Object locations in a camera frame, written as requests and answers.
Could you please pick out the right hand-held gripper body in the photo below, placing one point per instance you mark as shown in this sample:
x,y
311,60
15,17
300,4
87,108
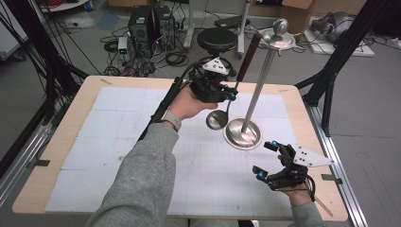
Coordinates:
x,y
310,157

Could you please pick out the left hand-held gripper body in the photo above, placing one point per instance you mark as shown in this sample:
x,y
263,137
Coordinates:
x,y
208,86

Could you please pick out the steel utensil stand with hooks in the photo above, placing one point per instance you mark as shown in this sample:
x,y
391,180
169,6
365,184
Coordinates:
x,y
261,78

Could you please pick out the person's left hand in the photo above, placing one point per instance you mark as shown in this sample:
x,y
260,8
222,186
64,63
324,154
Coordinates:
x,y
189,105

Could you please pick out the person's right hand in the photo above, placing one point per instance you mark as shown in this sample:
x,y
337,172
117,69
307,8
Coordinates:
x,y
296,195

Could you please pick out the black round stool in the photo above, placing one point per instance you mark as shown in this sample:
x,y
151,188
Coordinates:
x,y
217,39

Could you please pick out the black flat device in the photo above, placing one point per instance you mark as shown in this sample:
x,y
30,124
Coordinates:
x,y
230,21

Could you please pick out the person's lap grey trousers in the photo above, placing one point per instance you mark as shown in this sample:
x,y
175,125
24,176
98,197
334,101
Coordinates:
x,y
208,223

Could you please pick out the black computer tower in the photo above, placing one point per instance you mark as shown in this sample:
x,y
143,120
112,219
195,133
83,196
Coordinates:
x,y
140,28
165,25

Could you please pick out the small white power supply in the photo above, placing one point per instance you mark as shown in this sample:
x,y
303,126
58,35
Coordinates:
x,y
123,47

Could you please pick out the brown cardboard box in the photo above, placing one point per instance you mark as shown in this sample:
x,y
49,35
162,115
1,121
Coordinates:
x,y
296,15

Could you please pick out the white flat board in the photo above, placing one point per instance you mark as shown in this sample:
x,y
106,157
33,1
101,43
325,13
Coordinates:
x,y
353,50

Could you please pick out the white grid mat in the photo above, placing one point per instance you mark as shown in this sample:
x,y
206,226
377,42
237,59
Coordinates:
x,y
94,132

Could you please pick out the grey rounded device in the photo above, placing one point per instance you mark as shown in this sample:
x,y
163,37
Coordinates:
x,y
335,25

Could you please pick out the white round table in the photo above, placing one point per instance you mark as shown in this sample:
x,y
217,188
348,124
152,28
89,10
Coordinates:
x,y
66,4

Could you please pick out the black bracket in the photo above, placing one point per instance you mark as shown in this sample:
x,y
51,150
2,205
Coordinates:
x,y
331,178
42,163

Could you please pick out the aluminium rail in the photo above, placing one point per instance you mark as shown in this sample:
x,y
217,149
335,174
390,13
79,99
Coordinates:
x,y
22,157
340,164

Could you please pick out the white stand post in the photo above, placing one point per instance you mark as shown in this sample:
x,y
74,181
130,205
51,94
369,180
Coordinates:
x,y
243,28
189,25

